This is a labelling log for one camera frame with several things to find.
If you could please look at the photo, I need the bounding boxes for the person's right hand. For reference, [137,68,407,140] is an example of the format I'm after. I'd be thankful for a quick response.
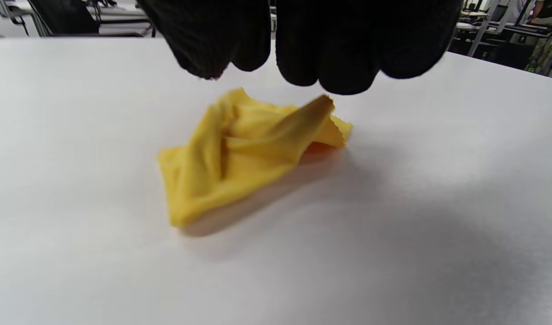
[136,0,464,95]

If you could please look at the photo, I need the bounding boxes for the yellow cloth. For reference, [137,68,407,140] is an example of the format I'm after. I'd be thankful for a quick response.
[158,87,354,228]

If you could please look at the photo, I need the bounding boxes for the black office chair chrome base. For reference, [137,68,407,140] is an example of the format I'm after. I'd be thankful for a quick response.
[28,0,155,37]

